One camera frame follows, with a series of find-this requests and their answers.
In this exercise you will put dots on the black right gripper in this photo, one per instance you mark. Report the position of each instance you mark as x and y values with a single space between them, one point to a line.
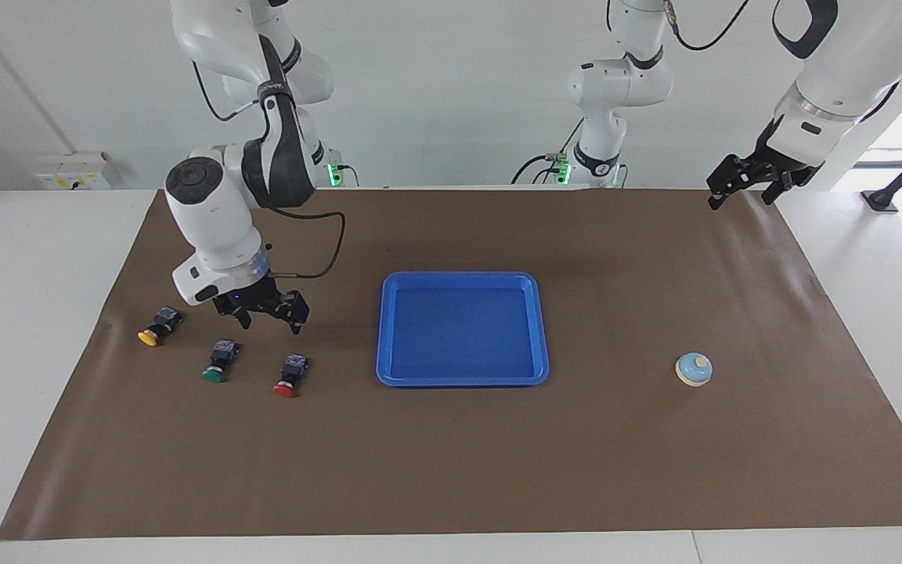
255 296

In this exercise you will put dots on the green lit base connector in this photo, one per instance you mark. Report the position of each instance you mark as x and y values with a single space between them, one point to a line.
562 172
334 174

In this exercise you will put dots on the green mushroom push button switch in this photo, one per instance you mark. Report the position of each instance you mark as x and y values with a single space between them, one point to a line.
221 360

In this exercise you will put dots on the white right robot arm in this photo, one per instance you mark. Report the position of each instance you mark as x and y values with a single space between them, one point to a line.
212 219

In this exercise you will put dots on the red mushroom push button switch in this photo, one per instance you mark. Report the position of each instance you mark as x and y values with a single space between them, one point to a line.
290 372

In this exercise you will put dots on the white wall socket box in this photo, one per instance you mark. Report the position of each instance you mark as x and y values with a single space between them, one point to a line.
73 172

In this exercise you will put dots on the light blue service bell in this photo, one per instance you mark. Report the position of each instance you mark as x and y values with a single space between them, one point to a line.
694 370

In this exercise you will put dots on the blue plastic tray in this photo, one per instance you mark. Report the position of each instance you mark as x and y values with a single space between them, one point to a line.
463 333

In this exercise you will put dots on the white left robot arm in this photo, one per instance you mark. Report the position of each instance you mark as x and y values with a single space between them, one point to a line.
842 70

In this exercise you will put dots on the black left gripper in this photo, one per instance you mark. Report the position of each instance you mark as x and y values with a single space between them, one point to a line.
772 166

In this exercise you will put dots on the brown table mat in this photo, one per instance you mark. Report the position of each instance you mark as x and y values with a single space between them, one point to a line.
451 454

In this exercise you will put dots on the yellow mushroom push button switch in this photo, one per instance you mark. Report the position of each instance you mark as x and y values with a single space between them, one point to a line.
160 325

